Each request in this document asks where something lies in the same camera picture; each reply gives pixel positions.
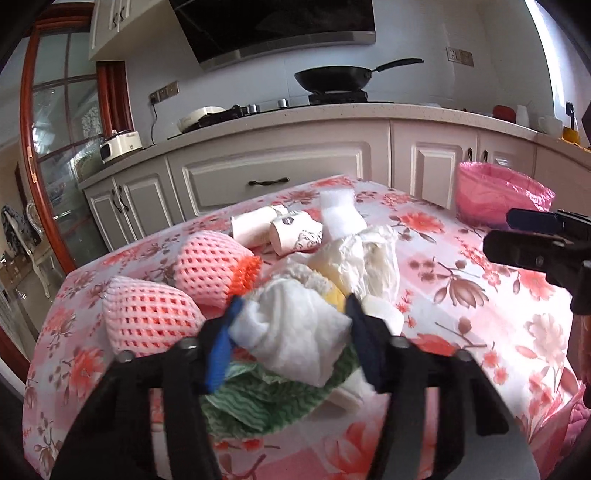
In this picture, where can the white jug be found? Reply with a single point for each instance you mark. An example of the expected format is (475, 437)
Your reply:
(522, 115)

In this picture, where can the white kitchen counter cabinet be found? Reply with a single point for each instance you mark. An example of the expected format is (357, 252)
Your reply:
(415, 152)

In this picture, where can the white cabinet drawer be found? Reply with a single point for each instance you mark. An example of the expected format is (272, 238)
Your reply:
(323, 166)

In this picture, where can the white kitchen appliance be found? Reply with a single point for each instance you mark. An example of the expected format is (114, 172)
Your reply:
(122, 145)

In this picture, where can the white tissue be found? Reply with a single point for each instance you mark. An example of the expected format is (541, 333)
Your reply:
(286, 332)

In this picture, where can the green wavy cloth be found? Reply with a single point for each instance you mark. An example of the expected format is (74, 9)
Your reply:
(258, 406)

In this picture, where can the white upper cabinet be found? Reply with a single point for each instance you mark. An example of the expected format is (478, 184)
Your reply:
(124, 27)

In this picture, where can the printed white paper cup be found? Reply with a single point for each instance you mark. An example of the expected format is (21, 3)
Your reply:
(295, 233)

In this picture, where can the pink foam fruit net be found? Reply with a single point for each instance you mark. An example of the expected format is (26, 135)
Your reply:
(147, 314)
(207, 263)

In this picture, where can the yellow sponge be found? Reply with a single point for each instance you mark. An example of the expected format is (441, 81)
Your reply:
(334, 300)

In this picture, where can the white mug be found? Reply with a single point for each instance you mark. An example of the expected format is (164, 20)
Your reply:
(549, 125)

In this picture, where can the plain white paper cup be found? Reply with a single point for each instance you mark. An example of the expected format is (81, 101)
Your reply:
(251, 226)

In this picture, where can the white foam piece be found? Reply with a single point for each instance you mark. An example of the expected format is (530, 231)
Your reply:
(381, 314)

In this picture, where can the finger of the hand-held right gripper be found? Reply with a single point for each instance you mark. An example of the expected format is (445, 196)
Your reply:
(531, 220)
(517, 251)

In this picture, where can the pink floral tablecloth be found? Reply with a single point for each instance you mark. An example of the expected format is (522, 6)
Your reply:
(461, 323)

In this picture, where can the black range hood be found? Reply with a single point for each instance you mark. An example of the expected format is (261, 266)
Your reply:
(277, 27)

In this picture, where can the black gas stove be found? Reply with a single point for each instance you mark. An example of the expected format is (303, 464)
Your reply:
(258, 108)

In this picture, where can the yellow cloth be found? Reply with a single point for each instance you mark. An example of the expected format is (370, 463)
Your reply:
(579, 145)

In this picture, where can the pink trash bag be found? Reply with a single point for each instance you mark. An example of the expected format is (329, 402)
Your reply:
(489, 198)

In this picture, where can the pink quilted garment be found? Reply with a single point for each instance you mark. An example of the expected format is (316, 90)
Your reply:
(579, 427)

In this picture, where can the wall socket strip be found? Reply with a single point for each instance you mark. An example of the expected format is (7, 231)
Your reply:
(164, 92)

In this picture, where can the yellow oil bottle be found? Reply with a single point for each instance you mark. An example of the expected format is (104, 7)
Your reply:
(571, 131)

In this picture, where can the black wok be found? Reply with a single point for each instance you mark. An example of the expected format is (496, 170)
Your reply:
(337, 78)

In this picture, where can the cream textured cloth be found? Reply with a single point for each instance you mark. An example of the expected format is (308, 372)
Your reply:
(300, 274)

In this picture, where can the orange foam net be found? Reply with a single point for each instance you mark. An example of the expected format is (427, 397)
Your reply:
(244, 274)

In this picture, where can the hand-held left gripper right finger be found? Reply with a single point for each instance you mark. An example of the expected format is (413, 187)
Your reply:
(364, 341)

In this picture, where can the white foam wrap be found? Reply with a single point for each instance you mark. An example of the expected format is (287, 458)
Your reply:
(339, 217)

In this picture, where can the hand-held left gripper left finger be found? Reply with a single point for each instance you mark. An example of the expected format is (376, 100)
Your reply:
(221, 350)

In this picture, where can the crumpled white plastic bag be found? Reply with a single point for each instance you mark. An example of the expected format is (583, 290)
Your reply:
(369, 263)

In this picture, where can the wooden glass door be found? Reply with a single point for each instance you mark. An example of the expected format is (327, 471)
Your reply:
(28, 138)

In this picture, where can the white pan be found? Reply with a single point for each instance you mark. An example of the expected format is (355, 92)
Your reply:
(203, 115)

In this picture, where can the double wall socket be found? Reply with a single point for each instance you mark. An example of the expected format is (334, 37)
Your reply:
(459, 55)

